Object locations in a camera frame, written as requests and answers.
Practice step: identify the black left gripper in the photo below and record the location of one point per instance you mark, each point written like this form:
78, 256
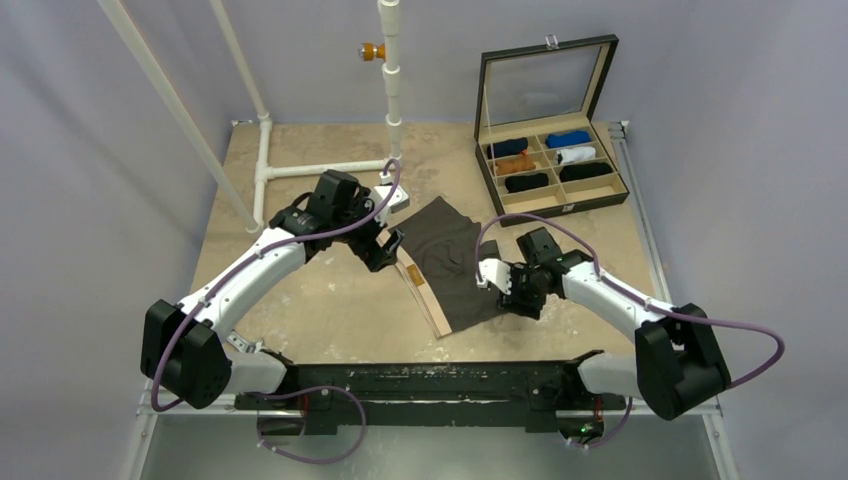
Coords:
373, 255

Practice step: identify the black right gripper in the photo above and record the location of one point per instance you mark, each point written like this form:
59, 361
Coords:
515, 299

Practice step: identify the dark grey boxer underwear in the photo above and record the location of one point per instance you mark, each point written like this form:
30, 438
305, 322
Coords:
437, 261

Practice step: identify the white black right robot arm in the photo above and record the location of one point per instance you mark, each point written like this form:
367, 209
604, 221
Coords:
676, 364

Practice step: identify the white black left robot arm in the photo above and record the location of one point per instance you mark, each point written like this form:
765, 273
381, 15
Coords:
183, 352

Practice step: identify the brown rolled underwear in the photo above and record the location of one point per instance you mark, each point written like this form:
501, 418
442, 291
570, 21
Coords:
514, 164

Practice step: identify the black rolled underwear right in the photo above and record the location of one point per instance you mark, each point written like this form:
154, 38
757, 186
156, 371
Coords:
575, 172

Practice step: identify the navy rolled underwear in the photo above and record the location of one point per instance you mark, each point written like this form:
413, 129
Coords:
506, 148

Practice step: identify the white rolled underwear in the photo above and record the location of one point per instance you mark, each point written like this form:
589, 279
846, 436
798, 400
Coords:
577, 154

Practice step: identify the blue rolled underwear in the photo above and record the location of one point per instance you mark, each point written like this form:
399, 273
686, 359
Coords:
563, 140

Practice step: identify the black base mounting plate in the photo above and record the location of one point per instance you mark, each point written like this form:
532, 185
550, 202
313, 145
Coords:
536, 396

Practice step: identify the beige compartment organizer box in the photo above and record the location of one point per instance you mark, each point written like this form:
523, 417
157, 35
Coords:
532, 92

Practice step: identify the orange knob on pipe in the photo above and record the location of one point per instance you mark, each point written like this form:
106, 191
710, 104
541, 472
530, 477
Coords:
369, 52

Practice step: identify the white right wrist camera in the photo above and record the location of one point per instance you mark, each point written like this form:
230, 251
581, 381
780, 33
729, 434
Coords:
493, 272

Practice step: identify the red handled clamp tool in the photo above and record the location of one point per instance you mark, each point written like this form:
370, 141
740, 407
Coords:
244, 345

